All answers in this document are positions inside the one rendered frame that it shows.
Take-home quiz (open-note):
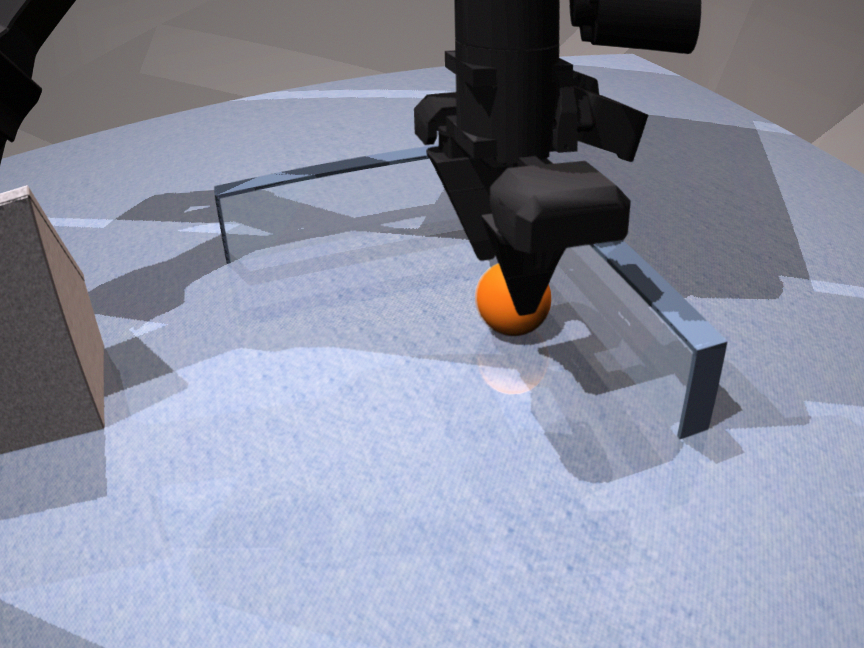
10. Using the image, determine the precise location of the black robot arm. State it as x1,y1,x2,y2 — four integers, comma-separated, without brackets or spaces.
0,0,702,165

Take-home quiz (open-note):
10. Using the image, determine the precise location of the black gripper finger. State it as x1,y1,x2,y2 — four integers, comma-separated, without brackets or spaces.
426,146,504,261
481,214,566,316

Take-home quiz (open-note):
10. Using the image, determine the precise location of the clear l-shaped low wall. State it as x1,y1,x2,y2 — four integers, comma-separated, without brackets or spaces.
220,159,693,435

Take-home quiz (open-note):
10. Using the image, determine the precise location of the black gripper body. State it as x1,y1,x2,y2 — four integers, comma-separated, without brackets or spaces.
414,39,631,253

